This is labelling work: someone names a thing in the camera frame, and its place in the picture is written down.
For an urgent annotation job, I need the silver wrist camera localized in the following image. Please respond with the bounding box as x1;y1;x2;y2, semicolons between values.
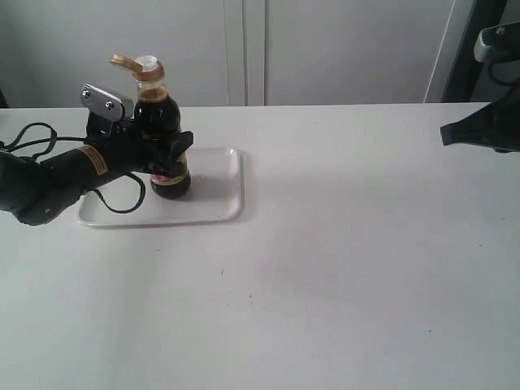
474;22;519;63
80;84;134;137

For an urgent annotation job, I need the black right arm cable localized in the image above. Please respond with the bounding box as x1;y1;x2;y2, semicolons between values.
487;60;519;87

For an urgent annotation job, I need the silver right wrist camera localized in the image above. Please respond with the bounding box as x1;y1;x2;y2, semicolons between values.
474;22;519;63

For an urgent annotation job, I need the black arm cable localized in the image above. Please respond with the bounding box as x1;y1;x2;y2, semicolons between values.
487;60;519;87
3;123;147;214

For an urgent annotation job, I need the white cabinet with doors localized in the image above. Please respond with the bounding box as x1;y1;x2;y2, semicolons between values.
1;1;473;107

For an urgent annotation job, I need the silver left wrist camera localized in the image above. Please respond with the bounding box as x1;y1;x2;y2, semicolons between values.
80;84;134;137

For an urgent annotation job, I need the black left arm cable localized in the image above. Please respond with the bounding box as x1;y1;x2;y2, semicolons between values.
3;123;147;214

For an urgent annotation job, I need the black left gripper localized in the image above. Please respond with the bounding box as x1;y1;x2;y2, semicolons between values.
83;114;194;183

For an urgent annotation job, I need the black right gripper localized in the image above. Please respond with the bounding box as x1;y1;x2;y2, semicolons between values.
440;60;519;154

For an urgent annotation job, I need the dark soy sauce bottle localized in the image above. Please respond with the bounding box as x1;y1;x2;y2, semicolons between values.
110;54;193;200

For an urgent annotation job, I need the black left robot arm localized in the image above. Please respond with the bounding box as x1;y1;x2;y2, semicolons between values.
1;113;193;226

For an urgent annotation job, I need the white rectangular plastic tray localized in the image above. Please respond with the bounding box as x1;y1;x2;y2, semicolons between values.
77;147;243;228

